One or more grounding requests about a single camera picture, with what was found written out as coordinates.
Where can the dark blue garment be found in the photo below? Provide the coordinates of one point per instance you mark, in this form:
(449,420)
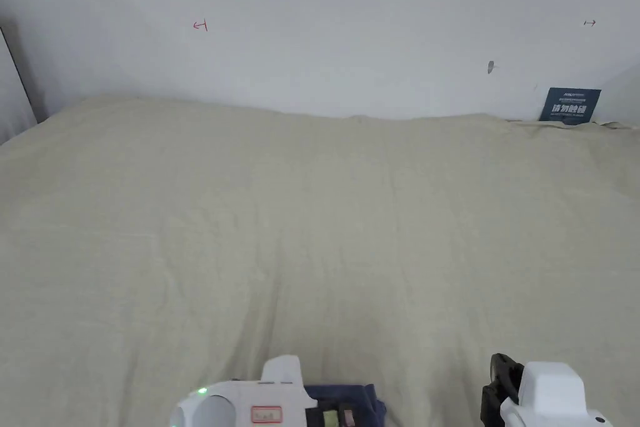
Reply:
(370,404)

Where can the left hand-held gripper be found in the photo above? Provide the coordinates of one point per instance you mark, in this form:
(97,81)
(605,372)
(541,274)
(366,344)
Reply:
(240,404)

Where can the dark blue sign card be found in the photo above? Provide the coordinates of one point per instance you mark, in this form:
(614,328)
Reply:
(570,106)

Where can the bed with beige sheet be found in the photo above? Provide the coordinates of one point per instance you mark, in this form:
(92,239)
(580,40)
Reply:
(310,227)

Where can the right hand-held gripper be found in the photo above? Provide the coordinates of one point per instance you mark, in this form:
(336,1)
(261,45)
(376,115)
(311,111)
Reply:
(550,397)

